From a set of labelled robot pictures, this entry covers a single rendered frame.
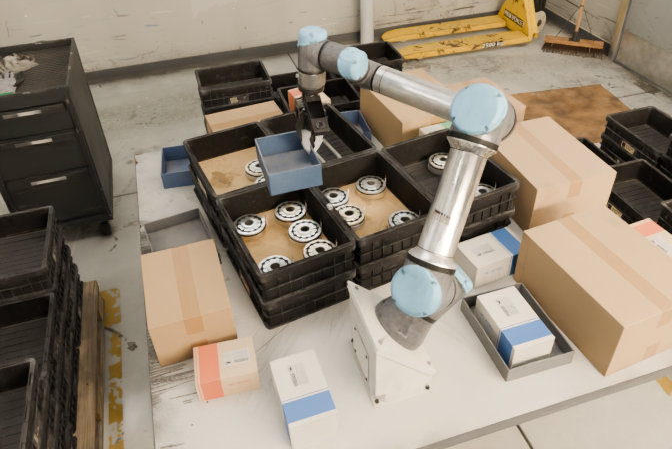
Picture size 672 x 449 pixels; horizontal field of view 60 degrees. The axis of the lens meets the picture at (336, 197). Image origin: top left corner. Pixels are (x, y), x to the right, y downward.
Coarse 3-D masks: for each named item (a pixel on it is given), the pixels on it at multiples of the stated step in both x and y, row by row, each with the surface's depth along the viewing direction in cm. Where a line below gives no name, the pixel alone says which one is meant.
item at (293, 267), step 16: (240, 192) 187; (224, 208) 181; (336, 224) 174; (240, 240) 169; (352, 240) 167; (320, 256) 162; (336, 256) 165; (256, 272) 158; (272, 272) 158; (288, 272) 160
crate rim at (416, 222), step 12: (360, 156) 202; (384, 156) 201; (324, 168) 197; (396, 168) 195; (408, 180) 190; (420, 192) 184; (336, 216) 176; (420, 216) 175; (348, 228) 172; (396, 228) 171; (408, 228) 173; (360, 240) 167; (372, 240) 169
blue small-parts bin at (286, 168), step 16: (256, 144) 170; (272, 144) 175; (288, 144) 177; (272, 160) 175; (288, 160) 175; (304, 160) 174; (272, 176) 158; (288, 176) 160; (304, 176) 161; (320, 176) 163; (272, 192) 161
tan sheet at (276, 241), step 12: (264, 216) 193; (276, 228) 188; (288, 228) 188; (264, 240) 183; (276, 240) 183; (288, 240) 183; (252, 252) 179; (264, 252) 179; (276, 252) 179; (288, 252) 179; (300, 252) 178
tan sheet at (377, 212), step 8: (352, 184) 206; (352, 192) 202; (352, 200) 198; (360, 200) 198; (368, 200) 198; (376, 200) 198; (384, 200) 198; (392, 200) 198; (368, 208) 195; (376, 208) 194; (384, 208) 194; (392, 208) 194; (400, 208) 194; (368, 216) 191; (376, 216) 191; (384, 216) 191; (368, 224) 188; (376, 224) 188; (384, 224) 188; (360, 232) 185; (368, 232) 185
